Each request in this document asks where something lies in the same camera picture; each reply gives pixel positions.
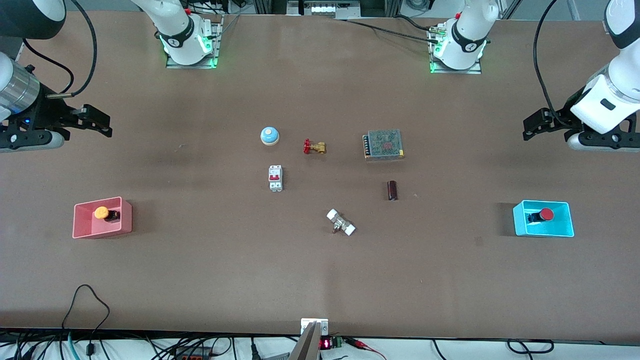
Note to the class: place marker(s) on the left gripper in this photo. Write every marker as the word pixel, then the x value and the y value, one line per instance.
pixel 563 118

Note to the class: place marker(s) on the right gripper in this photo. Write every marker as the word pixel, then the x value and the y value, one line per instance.
pixel 49 114

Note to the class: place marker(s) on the red push button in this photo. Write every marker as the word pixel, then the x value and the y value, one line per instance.
pixel 545 215

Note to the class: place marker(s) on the yellow push button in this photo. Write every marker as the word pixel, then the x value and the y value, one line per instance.
pixel 102 213

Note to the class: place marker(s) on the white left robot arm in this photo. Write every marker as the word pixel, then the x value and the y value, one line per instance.
pixel 470 35

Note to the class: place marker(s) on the cyan plastic bin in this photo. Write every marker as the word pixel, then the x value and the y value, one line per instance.
pixel 522 222

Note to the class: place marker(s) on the pink plastic bin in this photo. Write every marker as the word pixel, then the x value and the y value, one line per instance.
pixel 87 226

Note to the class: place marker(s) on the metal mesh power supply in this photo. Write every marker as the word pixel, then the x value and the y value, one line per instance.
pixel 384 144

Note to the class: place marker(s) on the dark red cylinder capacitor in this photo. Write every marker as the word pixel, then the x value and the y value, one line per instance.
pixel 392 190

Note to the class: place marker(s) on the blue round bell button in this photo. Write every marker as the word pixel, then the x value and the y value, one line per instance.
pixel 269 135

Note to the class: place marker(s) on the white red circuit breaker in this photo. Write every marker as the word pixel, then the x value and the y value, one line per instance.
pixel 275 177

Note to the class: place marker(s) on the metal valve white caps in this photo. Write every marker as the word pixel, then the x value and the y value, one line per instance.
pixel 341 222

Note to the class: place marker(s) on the red clip lead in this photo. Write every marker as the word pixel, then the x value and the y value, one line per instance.
pixel 365 345

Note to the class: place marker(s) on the red digit display module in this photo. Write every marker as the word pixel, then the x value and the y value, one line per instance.
pixel 330 343

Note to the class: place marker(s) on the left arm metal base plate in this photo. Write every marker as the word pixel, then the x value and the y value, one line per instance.
pixel 475 70

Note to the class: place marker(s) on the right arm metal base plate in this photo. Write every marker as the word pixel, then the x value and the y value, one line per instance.
pixel 218 40

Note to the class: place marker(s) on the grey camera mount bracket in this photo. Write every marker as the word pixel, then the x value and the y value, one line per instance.
pixel 311 332

